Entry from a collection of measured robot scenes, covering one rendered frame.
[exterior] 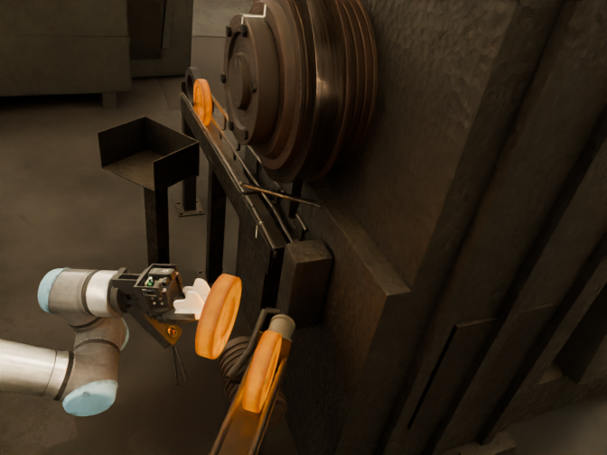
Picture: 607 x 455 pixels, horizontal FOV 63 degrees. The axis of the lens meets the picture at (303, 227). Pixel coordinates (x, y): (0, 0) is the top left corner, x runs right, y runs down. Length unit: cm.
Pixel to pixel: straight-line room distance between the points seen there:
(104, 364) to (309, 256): 48
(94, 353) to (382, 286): 58
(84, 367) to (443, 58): 85
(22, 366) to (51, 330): 109
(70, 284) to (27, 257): 141
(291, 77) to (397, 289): 47
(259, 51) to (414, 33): 30
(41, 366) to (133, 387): 88
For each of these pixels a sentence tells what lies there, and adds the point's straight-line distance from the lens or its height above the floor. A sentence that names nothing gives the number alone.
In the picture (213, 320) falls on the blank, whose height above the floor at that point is 88.
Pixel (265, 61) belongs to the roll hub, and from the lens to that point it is 103.
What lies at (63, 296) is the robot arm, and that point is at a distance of 105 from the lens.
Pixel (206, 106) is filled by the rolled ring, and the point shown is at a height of 70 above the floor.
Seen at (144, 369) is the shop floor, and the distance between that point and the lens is 192.
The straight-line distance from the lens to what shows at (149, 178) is 176.
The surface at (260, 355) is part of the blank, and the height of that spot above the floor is 78.
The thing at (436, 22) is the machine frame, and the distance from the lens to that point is 92.
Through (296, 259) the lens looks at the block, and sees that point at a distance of 113.
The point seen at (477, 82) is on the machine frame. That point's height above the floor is 129.
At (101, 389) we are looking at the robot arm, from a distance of 103.
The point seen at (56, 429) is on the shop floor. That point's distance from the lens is 184.
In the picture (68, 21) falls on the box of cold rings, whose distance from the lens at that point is 352.
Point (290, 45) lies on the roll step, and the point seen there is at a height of 124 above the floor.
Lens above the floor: 152
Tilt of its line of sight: 36 degrees down
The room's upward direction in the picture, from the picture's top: 10 degrees clockwise
